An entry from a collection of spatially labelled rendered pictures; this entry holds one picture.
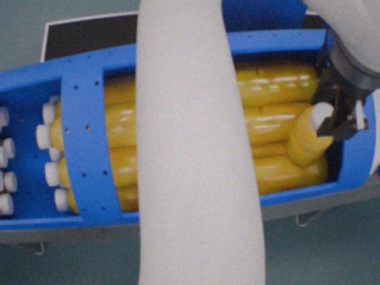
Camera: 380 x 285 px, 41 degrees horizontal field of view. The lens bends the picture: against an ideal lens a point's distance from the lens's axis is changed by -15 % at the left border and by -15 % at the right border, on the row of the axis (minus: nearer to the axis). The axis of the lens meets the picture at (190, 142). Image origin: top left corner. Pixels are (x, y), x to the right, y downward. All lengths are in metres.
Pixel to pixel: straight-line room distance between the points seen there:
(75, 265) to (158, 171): 1.76
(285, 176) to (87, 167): 0.32
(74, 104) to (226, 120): 0.54
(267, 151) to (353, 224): 1.14
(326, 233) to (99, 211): 1.31
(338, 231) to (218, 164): 1.81
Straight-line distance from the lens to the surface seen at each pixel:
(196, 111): 0.28
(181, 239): 0.25
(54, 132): 0.88
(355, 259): 2.08
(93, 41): 2.06
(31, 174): 1.09
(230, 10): 1.32
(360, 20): 0.44
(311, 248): 2.03
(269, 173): 0.93
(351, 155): 0.85
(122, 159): 0.88
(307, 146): 0.83
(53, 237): 1.16
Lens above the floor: 1.98
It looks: 75 degrees down
